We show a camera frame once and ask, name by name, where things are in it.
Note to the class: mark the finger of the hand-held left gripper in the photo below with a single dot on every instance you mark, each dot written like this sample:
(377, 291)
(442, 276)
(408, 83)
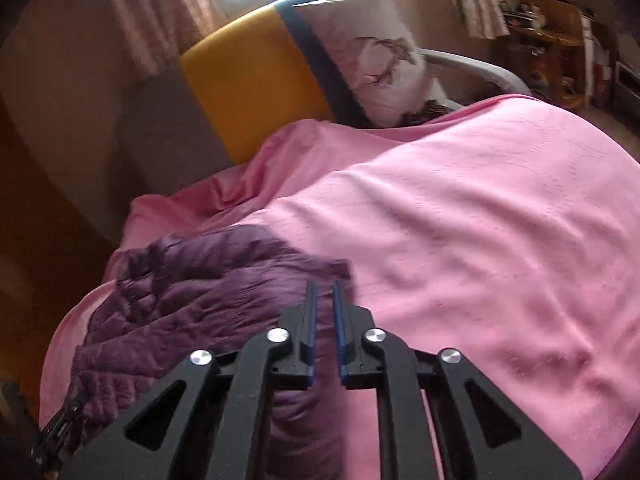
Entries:
(62, 422)

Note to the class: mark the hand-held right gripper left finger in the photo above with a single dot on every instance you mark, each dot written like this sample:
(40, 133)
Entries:
(311, 332)

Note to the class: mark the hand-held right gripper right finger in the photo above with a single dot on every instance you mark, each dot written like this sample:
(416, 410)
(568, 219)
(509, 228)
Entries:
(340, 332)

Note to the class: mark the purple down jacket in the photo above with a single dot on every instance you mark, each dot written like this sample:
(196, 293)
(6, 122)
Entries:
(200, 280)

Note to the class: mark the pink quilted blanket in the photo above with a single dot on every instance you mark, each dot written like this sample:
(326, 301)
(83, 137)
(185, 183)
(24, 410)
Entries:
(450, 235)

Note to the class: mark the wooden wardrobe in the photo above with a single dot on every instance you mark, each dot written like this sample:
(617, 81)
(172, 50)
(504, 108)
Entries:
(30, 260)

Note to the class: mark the dark patterned cloth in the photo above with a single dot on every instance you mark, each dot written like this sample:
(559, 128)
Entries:
(425, 112)

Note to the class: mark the grey yellow blue headboard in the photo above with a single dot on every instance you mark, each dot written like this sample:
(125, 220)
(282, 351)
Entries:
(250, 70)

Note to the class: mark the white printed pillow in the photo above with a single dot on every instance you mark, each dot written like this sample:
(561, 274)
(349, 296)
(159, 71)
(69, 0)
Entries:
(355, 35)

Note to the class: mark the cluttered wooden shelf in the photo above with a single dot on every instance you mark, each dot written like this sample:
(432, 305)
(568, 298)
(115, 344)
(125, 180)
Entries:
(555, 45)

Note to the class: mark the white curved rail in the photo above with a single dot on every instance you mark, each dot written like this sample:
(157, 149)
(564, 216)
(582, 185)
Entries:
(480, 67)

